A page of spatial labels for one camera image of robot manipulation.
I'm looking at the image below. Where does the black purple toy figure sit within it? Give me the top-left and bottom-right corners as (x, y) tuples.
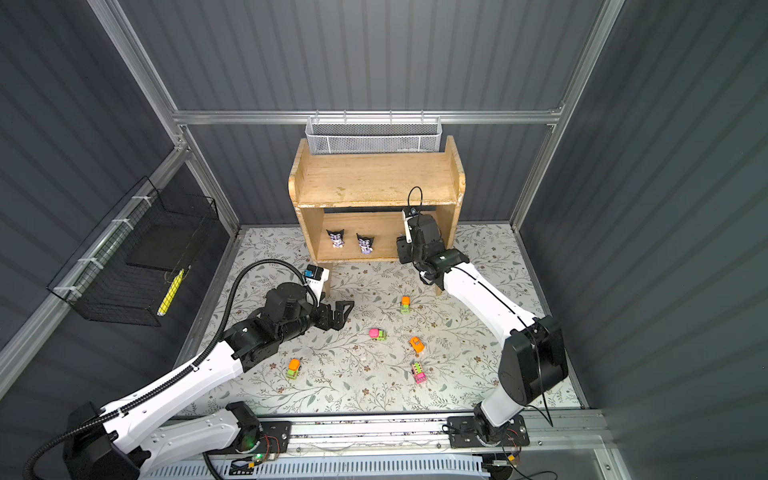
(327, 229), (345, 248)
(356, 234), (375, 255)

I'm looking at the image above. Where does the pink green toy bus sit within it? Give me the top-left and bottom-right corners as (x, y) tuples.
(411, 361), (427, 384)

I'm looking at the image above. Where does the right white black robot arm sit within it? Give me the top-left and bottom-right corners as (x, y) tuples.
(396, 207), (569, 445)

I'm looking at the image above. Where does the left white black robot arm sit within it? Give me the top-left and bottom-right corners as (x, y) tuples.
(63, 282), (354, 479)

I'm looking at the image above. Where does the wooden two-tier shelf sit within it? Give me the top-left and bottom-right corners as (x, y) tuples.
(288, 136), (466, 266)

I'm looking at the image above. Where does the pink green toy car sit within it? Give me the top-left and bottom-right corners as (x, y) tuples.
(369, 328), (387, 341)

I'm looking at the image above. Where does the orange green toy car near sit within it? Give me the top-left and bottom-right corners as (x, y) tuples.
(286, 358), (301, 380)

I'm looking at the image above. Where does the orange green toy truck far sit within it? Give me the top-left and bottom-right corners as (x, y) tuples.
(400, 296), (411, 314)

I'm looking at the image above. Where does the floral patterned table mat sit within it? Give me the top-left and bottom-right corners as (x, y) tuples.
(179, 223), (543, 416)

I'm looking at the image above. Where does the yellow green marker strip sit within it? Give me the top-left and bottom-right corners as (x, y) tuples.
(156, 269), (186, 317)

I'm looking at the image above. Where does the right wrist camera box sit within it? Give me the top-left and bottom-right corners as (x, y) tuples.
(402, 206), (420, 244)

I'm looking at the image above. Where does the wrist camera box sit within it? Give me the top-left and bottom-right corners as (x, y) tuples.
(304, 264), (330, 300)
(402, 206), (420, 244)

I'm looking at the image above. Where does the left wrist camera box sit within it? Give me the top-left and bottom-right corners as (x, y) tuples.
(304, 264), (330, 300)

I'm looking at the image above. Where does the white wire mesh basket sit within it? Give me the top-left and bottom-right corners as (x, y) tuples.
(305, 119), (443, 155)

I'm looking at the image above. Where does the black wire wall basket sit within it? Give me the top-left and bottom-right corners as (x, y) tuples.
(48, 179), (219, 327)

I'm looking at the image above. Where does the white ventilated cable duct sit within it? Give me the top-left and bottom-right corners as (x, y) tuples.
(148, 454), (490, 479)

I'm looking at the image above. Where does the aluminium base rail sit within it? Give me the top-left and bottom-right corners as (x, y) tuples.
(122, 409), (613, 460)

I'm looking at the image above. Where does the left black corrugated cable hose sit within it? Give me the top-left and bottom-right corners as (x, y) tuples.
(22, 258), (319, 480)

